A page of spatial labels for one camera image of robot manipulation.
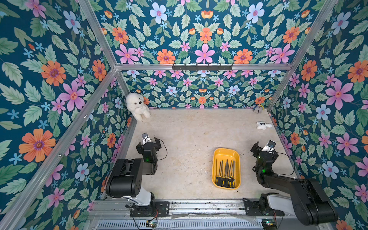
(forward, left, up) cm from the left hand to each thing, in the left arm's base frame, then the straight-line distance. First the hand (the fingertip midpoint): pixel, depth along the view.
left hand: (148, 139), depth 92 cm
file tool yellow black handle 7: (-22, -50, -7) cm, 55 cm away
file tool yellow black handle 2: (-27, -51, -8) cm, 58 cm away
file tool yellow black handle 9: (-29, -47, -6) cm, 56 cm away
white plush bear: (+26, +11, +9) cm, 29 cm away
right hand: (-12, -73, +2) cm, 74 cm away
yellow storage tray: (-10, -50, -9) cm, 52 cm away
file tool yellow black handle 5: (-26, -41, -7) cm, 50 cm away
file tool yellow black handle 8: (-27, -43, -6) cm, 51 cm away
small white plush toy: (+9, -82, -5) cm, 83 cm away
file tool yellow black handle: (-27, -49, -7) cm, 57 cm away
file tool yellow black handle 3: (-23, -48, -7) cm, 54 cm away
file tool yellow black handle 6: (-28, -45, -5) cm, 53 cm away
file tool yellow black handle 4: (-22, -46, -8) cm, 51 cm away
